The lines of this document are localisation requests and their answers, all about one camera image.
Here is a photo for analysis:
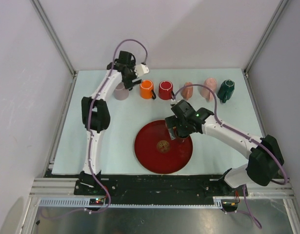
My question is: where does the large lilac mug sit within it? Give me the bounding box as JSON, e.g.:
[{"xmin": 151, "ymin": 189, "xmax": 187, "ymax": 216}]
[{"xmin": 113, "ymin": 82, "xmax": 129, "ymax": 100}]

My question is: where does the orange mug black handle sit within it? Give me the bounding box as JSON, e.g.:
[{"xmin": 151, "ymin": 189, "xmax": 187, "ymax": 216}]
[{"xmin": 140, "ymin": 80, "xmax": 157, "ymax": 99}]

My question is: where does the salmon small mug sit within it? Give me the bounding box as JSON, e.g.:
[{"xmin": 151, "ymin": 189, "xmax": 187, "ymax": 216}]
[{"xmin": 181, "ymin": 82, "xmax": 193, "ymax": 100}]

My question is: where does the pink tall mug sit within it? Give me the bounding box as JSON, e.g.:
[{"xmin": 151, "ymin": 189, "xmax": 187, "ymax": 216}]
[{"xmin": 200, "ymin": 78, "xmax": 217, "ymax": 102}]

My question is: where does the dark green mug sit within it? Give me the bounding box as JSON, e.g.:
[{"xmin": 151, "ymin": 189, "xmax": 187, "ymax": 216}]
[{"xmin": 217, "ymin": 79, "xmax": 235, "ymax": 103}]

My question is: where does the brown striped mug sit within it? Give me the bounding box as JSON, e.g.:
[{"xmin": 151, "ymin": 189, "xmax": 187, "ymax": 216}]
[{"xmin": 176, "ymin": 132, "xmax": 188, "ymax": 143}]

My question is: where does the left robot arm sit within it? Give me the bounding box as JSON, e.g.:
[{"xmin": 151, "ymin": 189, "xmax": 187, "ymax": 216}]
[{"xmin": 79, "ymin": 51, "xmax": 141, "ymax": 195}]

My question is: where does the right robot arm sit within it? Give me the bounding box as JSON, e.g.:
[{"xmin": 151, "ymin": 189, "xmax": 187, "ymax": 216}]
[{"xmin": 165, "ymin": 100, "xmax": 284, "ymax": 195}]

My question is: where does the red round tray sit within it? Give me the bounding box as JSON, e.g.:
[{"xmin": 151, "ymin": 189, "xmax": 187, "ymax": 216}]
[{"xmin": 134, "ymin": 120, "xmax": 193, "ymax": 174}]

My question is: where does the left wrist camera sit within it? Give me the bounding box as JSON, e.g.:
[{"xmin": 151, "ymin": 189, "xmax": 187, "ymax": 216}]
[{"xmin": 134, "ymin": 63, "xmax": 150, "ymax": 77}]

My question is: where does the red mug black handle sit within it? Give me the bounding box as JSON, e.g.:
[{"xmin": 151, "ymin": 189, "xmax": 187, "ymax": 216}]
[{"xmin": 159, "ymin": 80, "xmax": 174, "ymax": 100}]

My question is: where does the white slotted cable duct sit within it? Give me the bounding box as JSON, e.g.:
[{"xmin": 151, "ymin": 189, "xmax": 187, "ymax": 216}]
[{"xmin": 39, "ymin": 197, "xmax": 222, "ymax": 209}]

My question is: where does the aluminium frame rail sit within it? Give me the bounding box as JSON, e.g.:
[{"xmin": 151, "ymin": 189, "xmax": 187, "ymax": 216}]
[{"xmin": 30, "ymin": 0, "xmax": 77, "ymax": 78}]

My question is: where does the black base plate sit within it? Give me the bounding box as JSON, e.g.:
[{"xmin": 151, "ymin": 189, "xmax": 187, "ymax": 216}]
[{"xmin": 43, "ymin": 173, "xmax": 249, "ymax": 205}]

